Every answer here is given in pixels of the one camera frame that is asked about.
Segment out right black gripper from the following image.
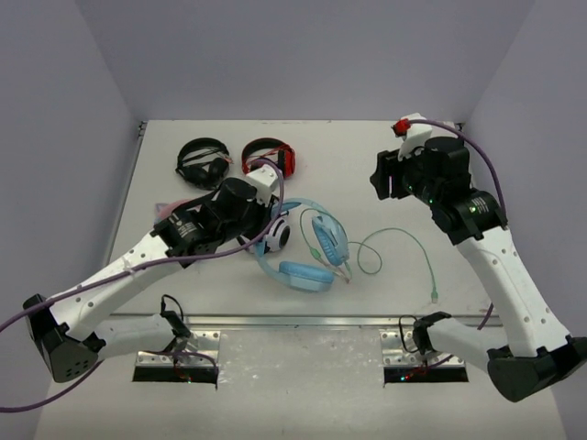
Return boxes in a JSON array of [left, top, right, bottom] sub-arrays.
[[371, 140, 439, 207]]

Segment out light blue headphones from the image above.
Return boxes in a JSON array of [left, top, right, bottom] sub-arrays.
[[250, 198, 352, 292]]

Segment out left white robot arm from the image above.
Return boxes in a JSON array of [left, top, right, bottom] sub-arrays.
[[23, 177, 283, 383]]

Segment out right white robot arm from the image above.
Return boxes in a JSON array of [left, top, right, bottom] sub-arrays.
[[370, 137, 586, 402]]

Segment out pink cat ear headphones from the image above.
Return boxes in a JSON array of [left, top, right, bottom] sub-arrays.
[[153, 199, 191, 225]]

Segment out white black headphones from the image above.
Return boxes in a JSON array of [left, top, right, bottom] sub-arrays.
[[263, 212, 291, 254]]

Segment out red headphones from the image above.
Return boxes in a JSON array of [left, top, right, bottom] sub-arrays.
[[241, 137, 296, 179]]

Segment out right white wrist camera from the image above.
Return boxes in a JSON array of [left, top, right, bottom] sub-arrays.
[[392, 113, 432, 160]]

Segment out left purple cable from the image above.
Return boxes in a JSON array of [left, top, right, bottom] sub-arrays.
[[0, 158, 285, 410]]

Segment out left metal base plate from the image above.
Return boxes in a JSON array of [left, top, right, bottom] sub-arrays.
[[135, 329, 222, 369]]

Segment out metal base plate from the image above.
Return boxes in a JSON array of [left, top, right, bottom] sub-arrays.
[[135, 329, 222, 369], [379, 327, 465, 368]]

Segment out metal table rail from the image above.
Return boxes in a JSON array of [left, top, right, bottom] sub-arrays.
[[183, 313, 501, 329]]

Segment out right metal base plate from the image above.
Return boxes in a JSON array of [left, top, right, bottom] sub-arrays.
[[379, 327, 465, 368]]

